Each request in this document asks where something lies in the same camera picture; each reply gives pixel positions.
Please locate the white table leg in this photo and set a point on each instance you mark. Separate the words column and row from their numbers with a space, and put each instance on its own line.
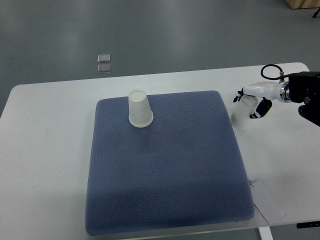
column 265, row 233

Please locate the black table control panel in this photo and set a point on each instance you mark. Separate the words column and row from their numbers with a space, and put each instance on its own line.
column 304, row 225

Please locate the black tripod leg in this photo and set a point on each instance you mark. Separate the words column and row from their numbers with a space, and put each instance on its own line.
column 316, row 13

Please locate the white paper cup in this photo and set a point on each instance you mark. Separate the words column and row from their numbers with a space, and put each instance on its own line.
column 140, row 113
column 240, row 118

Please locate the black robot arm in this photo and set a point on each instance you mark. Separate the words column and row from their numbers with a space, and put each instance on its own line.
column 301, row 88

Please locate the white paper tag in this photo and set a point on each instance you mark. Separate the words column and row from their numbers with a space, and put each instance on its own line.
column 266, row 204

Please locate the blue textured cushion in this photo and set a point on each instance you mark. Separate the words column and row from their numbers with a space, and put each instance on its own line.
column 184, row 169

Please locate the white paper cup on cushion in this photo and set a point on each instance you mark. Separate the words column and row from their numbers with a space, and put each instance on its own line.
column 140, row 113

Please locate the upper metal floor plate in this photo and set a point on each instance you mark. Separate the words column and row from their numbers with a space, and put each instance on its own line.
column 104, row 58

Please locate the wooden box corner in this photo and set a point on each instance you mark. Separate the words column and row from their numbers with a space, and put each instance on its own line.
column 303, row 4

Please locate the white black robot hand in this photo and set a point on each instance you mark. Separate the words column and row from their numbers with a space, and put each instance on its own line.
column 268, row 91

